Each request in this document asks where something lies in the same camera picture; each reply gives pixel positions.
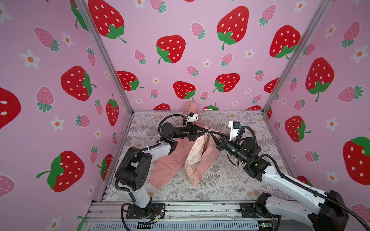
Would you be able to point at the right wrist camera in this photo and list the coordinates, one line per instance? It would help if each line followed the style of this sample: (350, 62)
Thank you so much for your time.
(234, 129)

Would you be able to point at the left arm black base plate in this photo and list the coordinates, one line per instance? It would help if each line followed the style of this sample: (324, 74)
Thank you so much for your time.
(152, 211)

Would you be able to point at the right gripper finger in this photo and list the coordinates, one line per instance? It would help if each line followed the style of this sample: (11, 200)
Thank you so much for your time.
(216, 137)
(222, 134)

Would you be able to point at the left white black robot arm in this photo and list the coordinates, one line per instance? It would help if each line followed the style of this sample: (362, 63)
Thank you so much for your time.
(133, 170)

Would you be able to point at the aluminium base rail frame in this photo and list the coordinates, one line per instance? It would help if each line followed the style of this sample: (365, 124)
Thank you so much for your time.
(185, 216)

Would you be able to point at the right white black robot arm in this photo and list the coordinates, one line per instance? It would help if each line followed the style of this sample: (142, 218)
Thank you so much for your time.
(316, 208)

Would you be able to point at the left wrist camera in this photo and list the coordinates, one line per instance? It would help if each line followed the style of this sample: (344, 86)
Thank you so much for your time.
(191, 118)

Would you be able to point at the aluminium corner post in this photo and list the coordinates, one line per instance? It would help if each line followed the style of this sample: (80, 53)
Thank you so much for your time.
(103, 20)
(309, 32)

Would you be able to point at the left aluminium corner post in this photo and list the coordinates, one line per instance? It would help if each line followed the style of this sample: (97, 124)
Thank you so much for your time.
(103, 20)

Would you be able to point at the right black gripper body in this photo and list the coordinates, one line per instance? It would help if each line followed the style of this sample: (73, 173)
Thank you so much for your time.
(221, 141)

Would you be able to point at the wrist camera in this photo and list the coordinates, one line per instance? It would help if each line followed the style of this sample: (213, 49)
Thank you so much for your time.
(191, 118)
(234, 129)

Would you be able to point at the right aluminium corner post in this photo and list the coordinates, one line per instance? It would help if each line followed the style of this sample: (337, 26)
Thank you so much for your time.
(309, 32)

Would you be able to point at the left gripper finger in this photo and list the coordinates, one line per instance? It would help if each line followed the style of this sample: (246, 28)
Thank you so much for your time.
(201, 130)
(200, 134)

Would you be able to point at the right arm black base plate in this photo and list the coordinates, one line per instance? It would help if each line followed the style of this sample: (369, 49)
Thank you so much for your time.
(251, 210)

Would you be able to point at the pink hooded zip jacket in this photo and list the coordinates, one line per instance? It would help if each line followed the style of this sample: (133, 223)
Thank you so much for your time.
(196, 157)

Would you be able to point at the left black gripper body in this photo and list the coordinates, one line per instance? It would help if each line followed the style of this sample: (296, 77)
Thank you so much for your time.
(191, 132)

